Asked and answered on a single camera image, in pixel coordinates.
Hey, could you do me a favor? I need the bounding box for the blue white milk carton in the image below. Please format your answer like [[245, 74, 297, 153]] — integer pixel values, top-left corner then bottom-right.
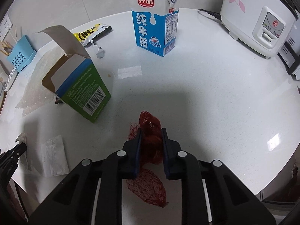
[[129, 0, 179, 57]]

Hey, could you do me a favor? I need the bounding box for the red mesh net bag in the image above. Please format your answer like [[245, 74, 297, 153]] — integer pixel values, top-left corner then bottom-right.
[[126, 111, 168, 208]]

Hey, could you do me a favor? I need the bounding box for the clear plastic wrapper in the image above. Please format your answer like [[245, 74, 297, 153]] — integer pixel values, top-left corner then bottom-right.
[[41, 135, 70, 177]]

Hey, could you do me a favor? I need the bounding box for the yellow snack wrapper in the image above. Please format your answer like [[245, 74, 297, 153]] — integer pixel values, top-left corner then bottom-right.
[[73, 23, 112, 47]]

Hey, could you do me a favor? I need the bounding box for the crumpled white tissue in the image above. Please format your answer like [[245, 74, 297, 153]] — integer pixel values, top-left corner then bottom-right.
[[15, 132, 34, 172]]

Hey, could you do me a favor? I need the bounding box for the white floral rice cooker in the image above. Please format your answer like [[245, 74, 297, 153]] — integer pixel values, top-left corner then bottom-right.
[[220, 0, 299, 59]]

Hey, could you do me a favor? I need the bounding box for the black power cable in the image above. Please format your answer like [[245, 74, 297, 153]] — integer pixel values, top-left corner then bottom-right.
[[198, 8, 222, 22]]

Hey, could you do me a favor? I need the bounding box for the green blue medicine box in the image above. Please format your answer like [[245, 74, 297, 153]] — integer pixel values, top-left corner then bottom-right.
[[41, 25, 111, 123]]

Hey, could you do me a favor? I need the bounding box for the small white sachet wrapper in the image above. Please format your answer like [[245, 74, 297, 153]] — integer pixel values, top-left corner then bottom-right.
[[91, 40, 105, 59]]

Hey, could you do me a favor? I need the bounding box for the blue utensil holder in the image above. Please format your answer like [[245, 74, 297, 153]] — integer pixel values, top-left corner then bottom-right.
[[7, 35, 37, 73]]

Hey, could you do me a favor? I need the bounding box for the clear bubble wrap sheet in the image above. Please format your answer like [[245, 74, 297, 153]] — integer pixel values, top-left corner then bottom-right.
[[15, 46, 65, 117]]

